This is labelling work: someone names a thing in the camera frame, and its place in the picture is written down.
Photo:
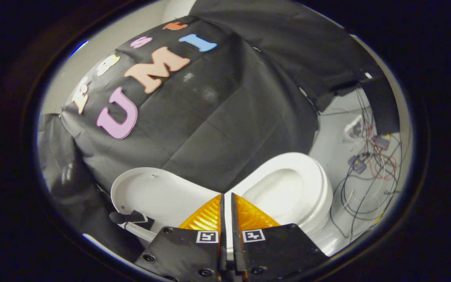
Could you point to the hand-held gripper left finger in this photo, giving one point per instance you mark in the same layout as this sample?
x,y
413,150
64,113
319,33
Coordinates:
x,y
222,235

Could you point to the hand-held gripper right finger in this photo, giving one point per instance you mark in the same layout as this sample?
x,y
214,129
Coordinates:
x,y
236,235

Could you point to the white toilet bowl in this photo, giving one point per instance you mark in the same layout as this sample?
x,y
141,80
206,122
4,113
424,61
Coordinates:
x,y
300,188

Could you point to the black backdrop cloth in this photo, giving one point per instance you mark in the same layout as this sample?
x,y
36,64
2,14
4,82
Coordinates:
x,y
217,117

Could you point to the clear plastic bag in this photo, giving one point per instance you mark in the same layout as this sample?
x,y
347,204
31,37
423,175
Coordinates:
x,y
354,128

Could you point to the small blue electronics module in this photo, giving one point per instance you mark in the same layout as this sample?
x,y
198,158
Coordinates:
x,y
382,141
356,163

